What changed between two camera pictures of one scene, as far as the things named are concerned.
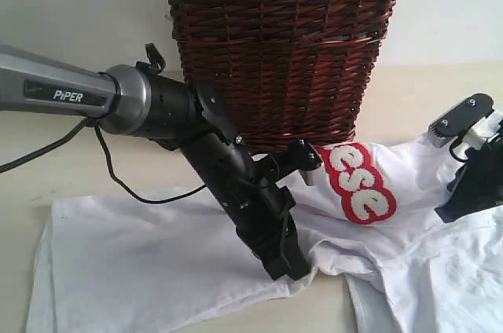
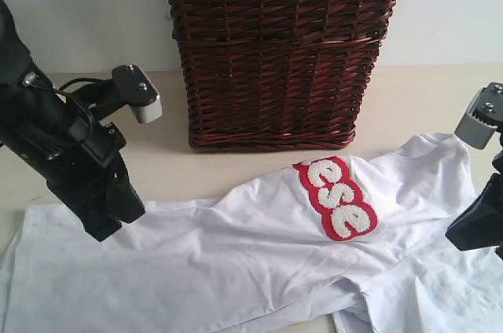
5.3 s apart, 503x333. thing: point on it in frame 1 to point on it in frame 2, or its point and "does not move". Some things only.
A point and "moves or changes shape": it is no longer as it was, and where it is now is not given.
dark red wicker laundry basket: [292, 53] does not move
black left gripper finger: [292, 249] to [125, 202]
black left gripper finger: [268, 249] to [100, 225]
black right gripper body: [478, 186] to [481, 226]
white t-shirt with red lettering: [170, 262] moves or changes shape
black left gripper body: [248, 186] to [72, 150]
